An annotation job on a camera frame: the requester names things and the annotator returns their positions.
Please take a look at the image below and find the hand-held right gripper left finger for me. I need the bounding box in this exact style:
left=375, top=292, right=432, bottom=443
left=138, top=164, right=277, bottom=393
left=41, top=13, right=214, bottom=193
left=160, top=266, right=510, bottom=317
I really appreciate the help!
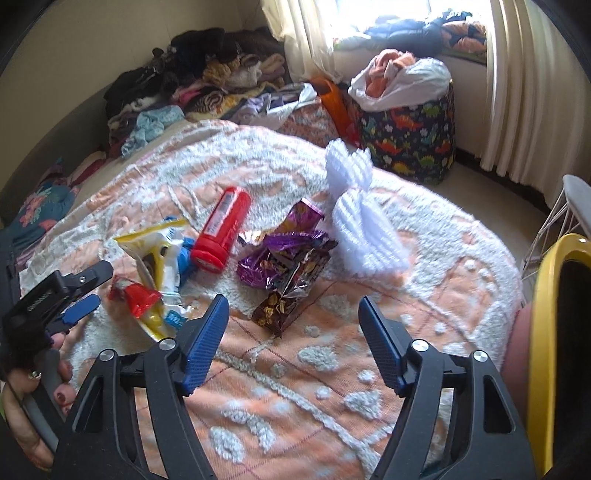
left=51, top=294, right=230, bottom=480

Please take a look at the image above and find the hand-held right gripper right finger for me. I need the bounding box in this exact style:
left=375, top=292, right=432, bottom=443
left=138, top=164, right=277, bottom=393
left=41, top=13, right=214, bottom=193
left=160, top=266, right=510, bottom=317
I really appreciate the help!
left=358, top=295, right=539, bottom=480

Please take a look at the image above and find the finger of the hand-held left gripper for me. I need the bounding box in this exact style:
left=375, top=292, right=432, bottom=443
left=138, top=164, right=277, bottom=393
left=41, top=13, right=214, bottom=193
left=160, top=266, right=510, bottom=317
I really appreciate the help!
left=48, top=294, right=102, bottom=336
left=60, top=260, right=114, bottom=297

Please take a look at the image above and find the yellow blue-label wrapper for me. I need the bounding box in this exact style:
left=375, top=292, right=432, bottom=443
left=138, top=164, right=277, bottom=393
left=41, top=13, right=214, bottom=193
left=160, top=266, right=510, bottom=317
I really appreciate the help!
left=139, top=300, right=194, bottom=343

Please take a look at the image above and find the red snack wrapper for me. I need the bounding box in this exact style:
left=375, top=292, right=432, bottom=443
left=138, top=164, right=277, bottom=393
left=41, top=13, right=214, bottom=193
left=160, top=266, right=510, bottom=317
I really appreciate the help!
left=108, top=275, right=163, bottom=319

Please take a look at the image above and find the yellow white snack wrapper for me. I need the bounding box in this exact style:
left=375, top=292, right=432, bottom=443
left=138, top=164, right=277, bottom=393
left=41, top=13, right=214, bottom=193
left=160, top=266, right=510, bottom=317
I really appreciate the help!
left=114, top=217, right=191, bottom=301

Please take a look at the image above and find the brown snack wrapper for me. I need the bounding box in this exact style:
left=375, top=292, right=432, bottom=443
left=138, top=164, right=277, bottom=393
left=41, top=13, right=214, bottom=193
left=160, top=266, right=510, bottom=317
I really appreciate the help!
left=252, top=254, right=331, bottom=341

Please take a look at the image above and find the white knitted cloth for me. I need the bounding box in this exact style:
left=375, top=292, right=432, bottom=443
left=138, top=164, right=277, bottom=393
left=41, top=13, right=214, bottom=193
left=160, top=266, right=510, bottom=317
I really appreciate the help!
left=324, top=137, right=411, bottom=278

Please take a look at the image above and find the yellow rimmed bin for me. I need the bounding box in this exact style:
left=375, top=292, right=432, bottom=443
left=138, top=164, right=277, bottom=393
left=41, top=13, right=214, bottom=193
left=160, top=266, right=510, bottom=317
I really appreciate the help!
left=501, top=233, right=591, bottom=480

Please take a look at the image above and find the person's left hand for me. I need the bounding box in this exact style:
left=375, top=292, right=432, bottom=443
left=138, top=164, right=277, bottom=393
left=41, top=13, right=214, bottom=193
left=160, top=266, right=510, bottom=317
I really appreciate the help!
left=0, top=332, right=78, bottom=470

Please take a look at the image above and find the orange white tufted blanket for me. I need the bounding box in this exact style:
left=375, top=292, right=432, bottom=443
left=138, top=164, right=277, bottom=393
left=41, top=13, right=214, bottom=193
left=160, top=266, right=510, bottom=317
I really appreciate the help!
left=18, top=120, right=526, bottom=480

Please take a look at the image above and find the blue floral cloth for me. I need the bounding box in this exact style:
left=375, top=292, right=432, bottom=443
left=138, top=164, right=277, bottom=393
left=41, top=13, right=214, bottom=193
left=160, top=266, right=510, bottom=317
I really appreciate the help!
left=11, top=180, right=82, bottom=251

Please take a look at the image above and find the blue plastic piece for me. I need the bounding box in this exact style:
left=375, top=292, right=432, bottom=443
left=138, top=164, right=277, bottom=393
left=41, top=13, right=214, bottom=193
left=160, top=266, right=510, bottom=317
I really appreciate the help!
left=179, top=236, right=197, bottom=276

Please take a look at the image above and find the beige bed sheet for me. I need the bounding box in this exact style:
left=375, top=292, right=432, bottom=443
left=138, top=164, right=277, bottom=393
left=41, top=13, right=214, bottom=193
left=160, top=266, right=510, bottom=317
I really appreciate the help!
left=69, top=115, right=232, bottom=195

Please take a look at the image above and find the maroon cloth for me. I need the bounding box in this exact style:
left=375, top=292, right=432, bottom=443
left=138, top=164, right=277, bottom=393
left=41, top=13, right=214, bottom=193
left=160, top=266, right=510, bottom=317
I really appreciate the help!
left=65, top=150, right=110, bottom=188

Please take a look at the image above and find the red cylindrical can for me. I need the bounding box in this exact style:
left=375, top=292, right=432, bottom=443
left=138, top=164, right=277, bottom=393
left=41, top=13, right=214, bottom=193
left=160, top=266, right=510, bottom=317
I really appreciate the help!
left=190, top=186, right=253, bottom=276

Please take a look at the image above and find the purple snack wrapper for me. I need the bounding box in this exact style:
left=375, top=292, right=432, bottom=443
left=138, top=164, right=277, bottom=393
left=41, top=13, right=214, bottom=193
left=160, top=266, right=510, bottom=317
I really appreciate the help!
left=237, top=198, right=339, bottom=289

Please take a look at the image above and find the grey bed headboard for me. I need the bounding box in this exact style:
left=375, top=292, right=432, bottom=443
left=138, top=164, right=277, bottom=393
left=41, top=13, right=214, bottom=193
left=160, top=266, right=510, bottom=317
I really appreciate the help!
left=0, top=83, right=122, bottom=223

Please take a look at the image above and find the light blue cloth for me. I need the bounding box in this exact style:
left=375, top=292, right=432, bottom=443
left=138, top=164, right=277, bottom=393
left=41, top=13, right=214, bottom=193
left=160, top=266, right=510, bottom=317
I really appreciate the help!
left=121, top=105, right=185, bottom=160

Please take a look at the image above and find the dinosaur print storage bag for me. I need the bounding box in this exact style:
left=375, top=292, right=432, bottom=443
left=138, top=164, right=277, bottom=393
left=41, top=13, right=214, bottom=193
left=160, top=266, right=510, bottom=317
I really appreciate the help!
left=358, top=78, right=458, bottom=185

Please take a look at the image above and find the pile of clothes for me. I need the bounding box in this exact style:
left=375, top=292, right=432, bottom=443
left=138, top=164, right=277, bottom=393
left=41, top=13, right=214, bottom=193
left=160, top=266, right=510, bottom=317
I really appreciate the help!
left=102, top=28, right=293, bottom=139

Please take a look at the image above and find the orange bag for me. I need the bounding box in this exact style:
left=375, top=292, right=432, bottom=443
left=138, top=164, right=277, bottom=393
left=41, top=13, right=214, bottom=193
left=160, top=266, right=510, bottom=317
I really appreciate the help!
left=310, top=78, right=364, bottom=147

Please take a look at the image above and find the white lavender cloth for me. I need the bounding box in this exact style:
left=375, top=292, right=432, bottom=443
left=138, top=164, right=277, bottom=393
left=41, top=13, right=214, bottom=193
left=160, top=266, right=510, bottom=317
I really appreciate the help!
left=240, top=83, right=319, bottom=133

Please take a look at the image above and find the large white plastic bag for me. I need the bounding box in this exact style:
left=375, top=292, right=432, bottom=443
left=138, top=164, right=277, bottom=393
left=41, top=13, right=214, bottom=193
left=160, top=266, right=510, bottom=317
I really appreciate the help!
left=348, top=58, right=452, bottom=112

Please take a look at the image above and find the orange cloth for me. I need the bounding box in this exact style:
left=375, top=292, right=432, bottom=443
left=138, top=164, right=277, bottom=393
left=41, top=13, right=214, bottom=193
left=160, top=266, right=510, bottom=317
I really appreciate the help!
left=367, top=48, right=415, bottom=99

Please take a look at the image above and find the cream heavy curtain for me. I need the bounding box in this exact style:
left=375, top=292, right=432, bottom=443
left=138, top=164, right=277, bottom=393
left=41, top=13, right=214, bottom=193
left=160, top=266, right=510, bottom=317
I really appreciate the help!
left=480, top=0, right=576, bottom=186

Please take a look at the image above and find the heap of clothes on sill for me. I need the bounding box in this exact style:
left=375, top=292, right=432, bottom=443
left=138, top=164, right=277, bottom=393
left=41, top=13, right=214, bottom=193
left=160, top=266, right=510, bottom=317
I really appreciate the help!
left=332, top=7, right=489, bottom=64

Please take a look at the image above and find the cream sheer curtain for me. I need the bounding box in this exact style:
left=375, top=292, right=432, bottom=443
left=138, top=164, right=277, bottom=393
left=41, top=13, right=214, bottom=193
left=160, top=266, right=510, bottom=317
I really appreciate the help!
left=261, top=0, right=343, bottom=87

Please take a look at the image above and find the window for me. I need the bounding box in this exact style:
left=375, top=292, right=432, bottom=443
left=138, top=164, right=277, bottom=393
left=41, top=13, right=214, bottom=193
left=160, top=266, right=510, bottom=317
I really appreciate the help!
left=330, top=0, right=492, bottom=24

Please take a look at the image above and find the white wire-leg stool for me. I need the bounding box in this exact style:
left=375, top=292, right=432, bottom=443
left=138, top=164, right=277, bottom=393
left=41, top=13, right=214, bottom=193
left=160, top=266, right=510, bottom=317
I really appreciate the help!
left=522, top=174, right=591, bottom=278

